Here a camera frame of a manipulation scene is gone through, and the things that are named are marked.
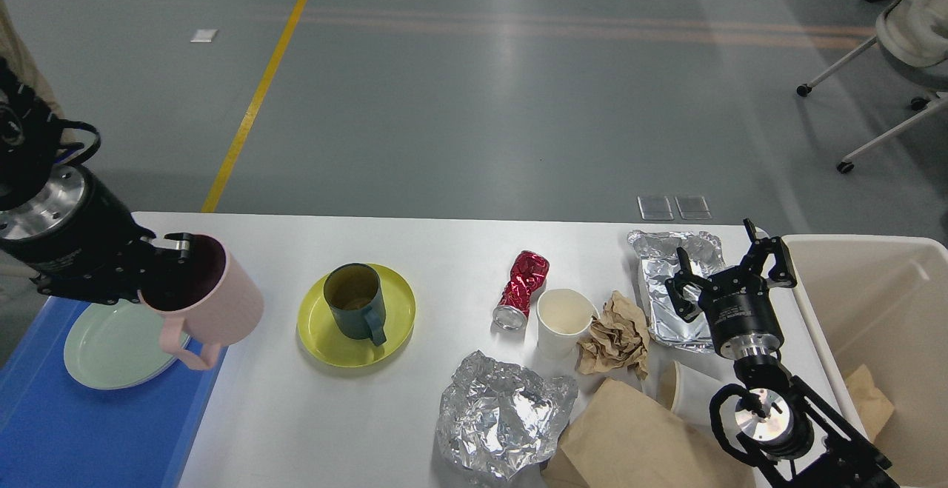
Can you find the aluminium foil tray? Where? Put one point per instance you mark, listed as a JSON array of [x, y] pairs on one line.
[[658, 261]]

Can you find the yellow plate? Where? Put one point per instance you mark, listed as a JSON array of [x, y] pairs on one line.
[[319, 335]]

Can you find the tipped white paper cup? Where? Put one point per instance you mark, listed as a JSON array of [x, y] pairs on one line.
[[687, 393]]

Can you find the white floor marker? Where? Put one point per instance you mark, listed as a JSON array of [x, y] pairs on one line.
[[204, 36]]

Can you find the dark teal mug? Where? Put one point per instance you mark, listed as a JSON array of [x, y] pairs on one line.
[[354, 295]]

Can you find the pale green plate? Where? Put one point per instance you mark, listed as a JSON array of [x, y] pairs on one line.
[[110, 347]]

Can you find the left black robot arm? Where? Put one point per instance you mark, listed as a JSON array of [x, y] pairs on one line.
[[34, 140]]

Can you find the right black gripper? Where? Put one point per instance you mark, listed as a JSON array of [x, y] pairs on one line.
[[736, 302]]

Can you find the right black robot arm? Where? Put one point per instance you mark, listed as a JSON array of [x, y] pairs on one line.
[[770, 420]]

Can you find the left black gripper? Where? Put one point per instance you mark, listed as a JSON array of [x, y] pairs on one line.
[[83, 243]]

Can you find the brown paper in bin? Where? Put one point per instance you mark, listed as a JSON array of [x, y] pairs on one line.
[[873, 407]]

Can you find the blue plastic tray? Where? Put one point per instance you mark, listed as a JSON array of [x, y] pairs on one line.
[[57, 433]]

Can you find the person in khaki trousers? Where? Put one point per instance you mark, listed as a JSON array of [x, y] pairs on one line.
[[22, 63]]

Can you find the floor socket plate right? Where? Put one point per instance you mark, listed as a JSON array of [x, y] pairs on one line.
[[693, 207]]

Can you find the brown paper bag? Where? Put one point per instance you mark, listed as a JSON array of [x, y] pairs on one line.
[[625, 439]]

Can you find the crushed red can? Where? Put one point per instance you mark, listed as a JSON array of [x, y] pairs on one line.
[[527, 275]]

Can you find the floor socket plate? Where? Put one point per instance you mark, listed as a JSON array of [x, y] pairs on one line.
[[655, 208], [693, 207]]

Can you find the crumpled brown paper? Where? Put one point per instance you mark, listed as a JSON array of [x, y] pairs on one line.
[[617, 339]]

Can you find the crumpled aluminium foil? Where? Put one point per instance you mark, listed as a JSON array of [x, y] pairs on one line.
[[497, 419]]

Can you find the white office chair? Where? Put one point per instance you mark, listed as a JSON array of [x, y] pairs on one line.
[[912, 37]]

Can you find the pink mug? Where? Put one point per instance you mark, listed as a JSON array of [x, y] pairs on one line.
[[207, 304]]

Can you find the beige plastic bin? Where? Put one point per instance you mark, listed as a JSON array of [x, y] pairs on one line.
[[881, 302]]

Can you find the floor socket plate left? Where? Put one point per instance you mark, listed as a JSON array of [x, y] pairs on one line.
[[655, 208]]

